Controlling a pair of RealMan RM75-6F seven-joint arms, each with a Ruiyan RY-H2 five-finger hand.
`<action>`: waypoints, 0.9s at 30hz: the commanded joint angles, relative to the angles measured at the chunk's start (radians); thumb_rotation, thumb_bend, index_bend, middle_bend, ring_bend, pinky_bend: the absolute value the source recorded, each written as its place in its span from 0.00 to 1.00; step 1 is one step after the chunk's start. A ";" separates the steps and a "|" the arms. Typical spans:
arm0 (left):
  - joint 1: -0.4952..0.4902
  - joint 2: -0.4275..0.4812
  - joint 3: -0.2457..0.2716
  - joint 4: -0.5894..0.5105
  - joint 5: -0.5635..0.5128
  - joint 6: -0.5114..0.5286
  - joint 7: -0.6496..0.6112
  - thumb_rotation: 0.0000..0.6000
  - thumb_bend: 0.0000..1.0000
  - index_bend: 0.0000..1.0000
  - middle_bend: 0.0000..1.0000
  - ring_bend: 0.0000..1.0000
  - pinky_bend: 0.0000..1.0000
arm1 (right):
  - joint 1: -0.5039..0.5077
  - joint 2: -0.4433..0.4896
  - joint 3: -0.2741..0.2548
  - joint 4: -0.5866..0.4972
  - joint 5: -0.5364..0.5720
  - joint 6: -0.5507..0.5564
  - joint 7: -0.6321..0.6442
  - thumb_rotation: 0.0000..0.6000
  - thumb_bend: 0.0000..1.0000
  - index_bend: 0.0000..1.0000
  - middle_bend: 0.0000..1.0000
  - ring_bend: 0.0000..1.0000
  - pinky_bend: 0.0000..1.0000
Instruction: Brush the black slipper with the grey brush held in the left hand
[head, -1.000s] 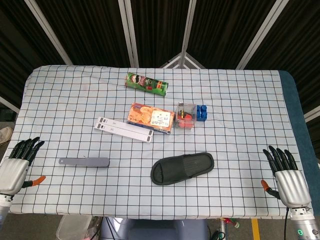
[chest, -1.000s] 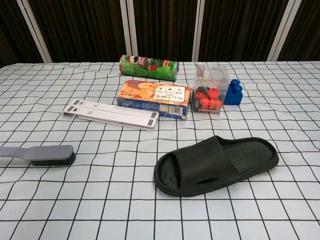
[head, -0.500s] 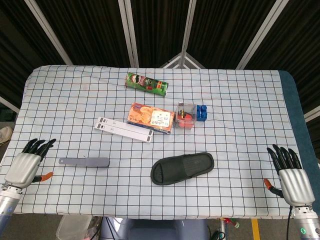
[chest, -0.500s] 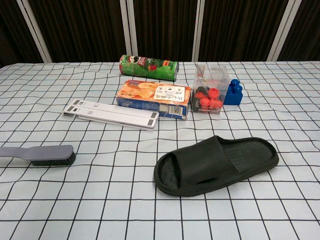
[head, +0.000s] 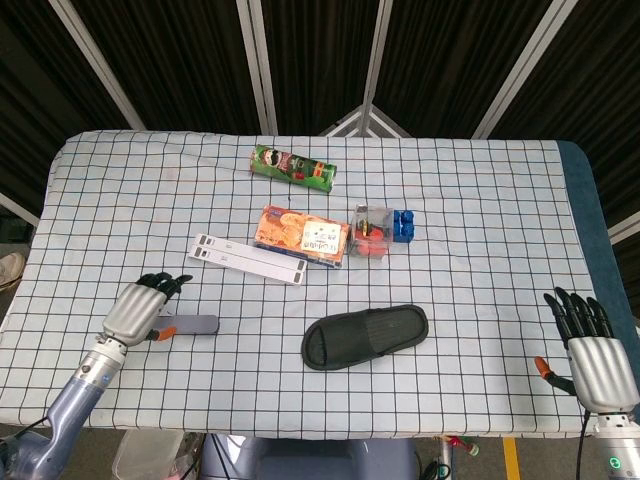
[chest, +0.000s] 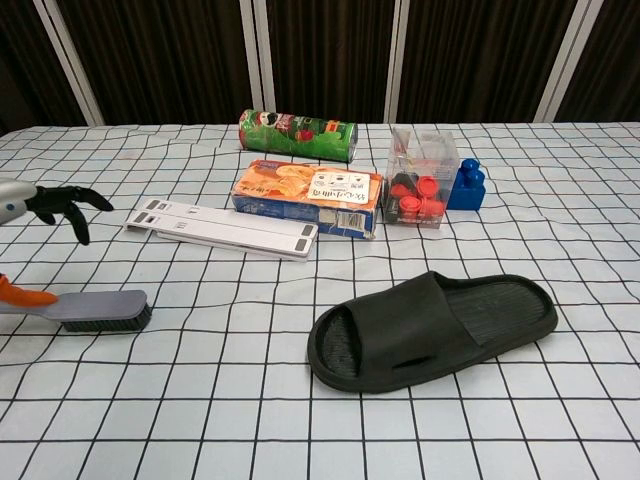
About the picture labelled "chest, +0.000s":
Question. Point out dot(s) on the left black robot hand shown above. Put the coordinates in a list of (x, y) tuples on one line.
[(15, 200)]

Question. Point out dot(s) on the grey scrub brush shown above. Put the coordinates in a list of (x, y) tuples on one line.
[(102, 305)]

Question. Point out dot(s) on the black rubber slipper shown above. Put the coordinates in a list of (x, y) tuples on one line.
[(400, 325)]

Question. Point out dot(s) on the white folding stand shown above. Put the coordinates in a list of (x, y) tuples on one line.
[(225, 230)]

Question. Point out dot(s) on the white checkered tablecloth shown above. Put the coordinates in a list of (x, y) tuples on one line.
[(200, 400)]

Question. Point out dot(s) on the orange biscuit box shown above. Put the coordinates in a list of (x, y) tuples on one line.
[(295, 192)]

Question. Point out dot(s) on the green chips can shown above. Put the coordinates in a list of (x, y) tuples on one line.
[(295, 135)]

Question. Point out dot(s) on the red plastic cap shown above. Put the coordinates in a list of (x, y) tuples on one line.
[(434, 209), (429, 187), (409, 205)]

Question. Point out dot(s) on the clear plastic box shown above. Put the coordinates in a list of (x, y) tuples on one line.
[(430, 150)]

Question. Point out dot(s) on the blue toy block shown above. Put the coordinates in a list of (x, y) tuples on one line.
[(467, 192)]

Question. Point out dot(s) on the white partition frame post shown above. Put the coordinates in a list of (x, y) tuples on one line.
[(257, 60), (400, 60), (562, 60), (70, 60)]

